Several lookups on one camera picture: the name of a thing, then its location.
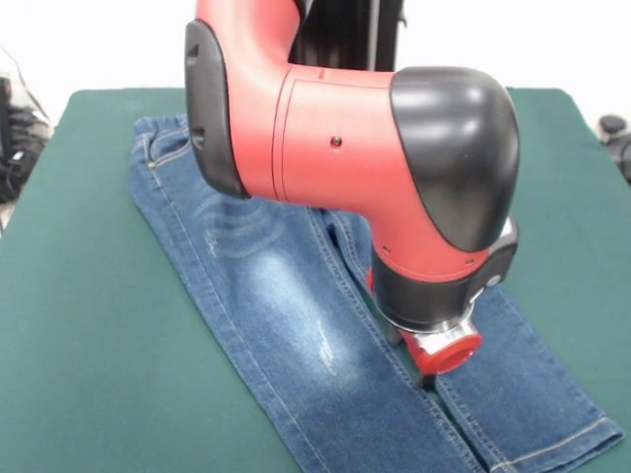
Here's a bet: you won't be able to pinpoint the blue denim jeans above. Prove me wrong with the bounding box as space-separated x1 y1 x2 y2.
127 113 622 473

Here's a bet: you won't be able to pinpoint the dark grey chair base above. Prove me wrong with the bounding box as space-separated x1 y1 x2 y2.
597 114 631 187

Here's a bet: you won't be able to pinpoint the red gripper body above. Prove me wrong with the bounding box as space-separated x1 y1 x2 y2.
365 268 483 378

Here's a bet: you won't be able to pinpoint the black equipment pile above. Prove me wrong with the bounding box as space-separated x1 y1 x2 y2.
0 73 53 204

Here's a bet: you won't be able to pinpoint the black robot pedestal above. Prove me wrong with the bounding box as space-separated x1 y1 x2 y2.
288 0 409 73

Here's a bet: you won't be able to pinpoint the dark green table cloth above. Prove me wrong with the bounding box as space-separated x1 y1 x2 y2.
0 87 631 473

